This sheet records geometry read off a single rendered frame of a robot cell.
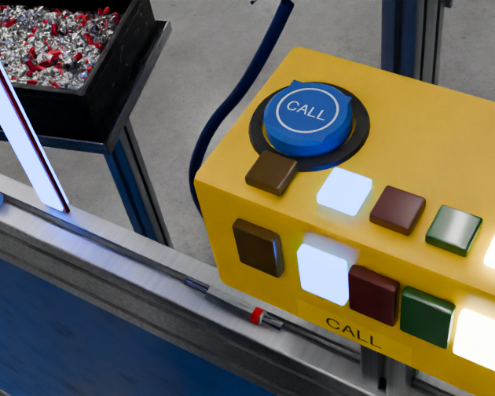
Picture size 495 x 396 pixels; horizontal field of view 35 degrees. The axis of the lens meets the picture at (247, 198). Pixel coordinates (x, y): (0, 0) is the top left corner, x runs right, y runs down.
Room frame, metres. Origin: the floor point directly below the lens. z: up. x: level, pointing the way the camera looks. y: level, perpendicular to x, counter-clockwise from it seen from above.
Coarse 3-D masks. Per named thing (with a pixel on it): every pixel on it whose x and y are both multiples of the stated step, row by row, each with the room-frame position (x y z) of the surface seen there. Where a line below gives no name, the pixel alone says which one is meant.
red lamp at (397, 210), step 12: (384, 192) 0.20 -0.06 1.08; (396, 192) 0.20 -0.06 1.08; (408, 192) 0.19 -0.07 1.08; (384, 204) 0.19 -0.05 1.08; (396, 204) 0.19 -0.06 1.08; (408, 204) 0.19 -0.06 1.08; (420, 204) 0.19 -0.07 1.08; (372, 216) 0.19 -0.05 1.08; (384, 216) 0.18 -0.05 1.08; (396, 216) 0.18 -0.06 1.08; (408, 216) 0.18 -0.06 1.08; (396, 228) 0.18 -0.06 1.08; (408, 228) 0.18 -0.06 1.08
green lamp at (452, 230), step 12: (444, 216) 0.18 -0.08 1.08; (456, 216) 0.18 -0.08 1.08; (468, 216) 0.18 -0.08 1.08; (432, 228) 0.17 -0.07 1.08; (444, 228) 0.17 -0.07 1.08; (456, 228) 0.17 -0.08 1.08; (468, 228) 0.17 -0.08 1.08; (480, 228) 0.17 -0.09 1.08; (432, 240) 0.17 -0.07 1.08; (444, 240) 0.17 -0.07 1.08; (456, 240) 0.17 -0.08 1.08; (468, 240) 0.17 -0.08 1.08; (456, 252) 0.16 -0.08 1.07; (468, 252) 0.16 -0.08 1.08
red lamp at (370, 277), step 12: (348, 276) 0.18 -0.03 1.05; (360, 276) 0.17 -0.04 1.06; (372, 276) 0.17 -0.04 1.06; (348, 288) 0.18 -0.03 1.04; (360, 288) 0.17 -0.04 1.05; (372, 288) 0.17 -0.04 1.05; (384, 288) 0.17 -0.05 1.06; (396, 288) 0.16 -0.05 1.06; (360, 300) 0.17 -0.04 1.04; (372, 300) 0.17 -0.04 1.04; (384, 300) 0.16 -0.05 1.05; (396, 300) 0.16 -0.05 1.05; (360, 312) 0.17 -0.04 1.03; (372, 312) 0.17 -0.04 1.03; (384, 312) 0.16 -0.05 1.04; (396, 312) 0.16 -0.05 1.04
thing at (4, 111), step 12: (0, 84) 0.41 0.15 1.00; (0, 96) 0.41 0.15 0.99; (0, 108) 0.41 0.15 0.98; (12, 108) 0.41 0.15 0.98; (0, 120) 0.42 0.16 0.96; (12, 120) 0.41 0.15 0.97; (12, 132) 0.41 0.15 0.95; (24, 132) 0.41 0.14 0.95; (12, 144) 0.42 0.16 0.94; (24, 144) 0.41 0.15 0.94; (24, 156) 0.41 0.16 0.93; (36, 156) 0.41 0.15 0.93; (24, 168) 0.42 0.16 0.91; (36, 168) 0.41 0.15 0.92; (36, 180) 0.41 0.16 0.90; (48, 180) 0.41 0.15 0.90; (48, 192) 0.41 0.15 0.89; (48, 204) 0.41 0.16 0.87; (60, 204) 0.41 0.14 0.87
